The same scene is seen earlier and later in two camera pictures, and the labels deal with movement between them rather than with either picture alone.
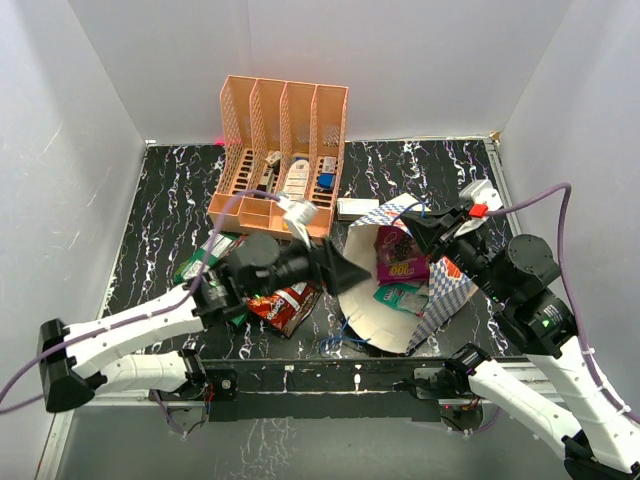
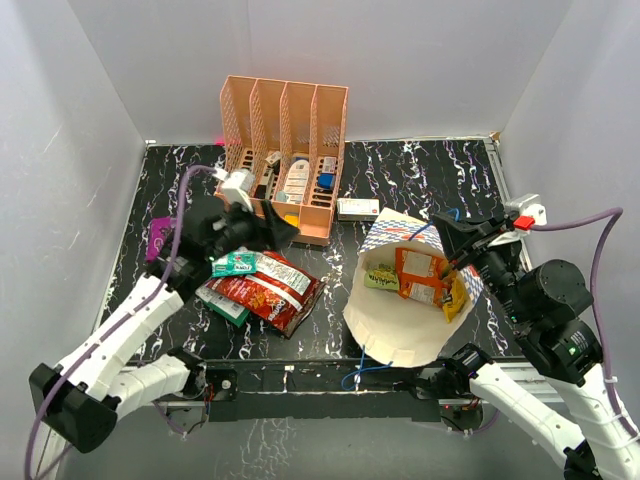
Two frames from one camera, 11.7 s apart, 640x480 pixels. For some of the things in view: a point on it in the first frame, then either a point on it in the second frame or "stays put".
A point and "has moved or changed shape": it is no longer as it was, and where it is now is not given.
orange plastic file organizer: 278,137 stays put
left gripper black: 338,273 → 271,232
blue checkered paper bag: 450,287 has moved or changed shape
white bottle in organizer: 296,180 stays put
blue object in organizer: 326,180 stays put
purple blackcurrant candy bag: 398,258 → 158,230
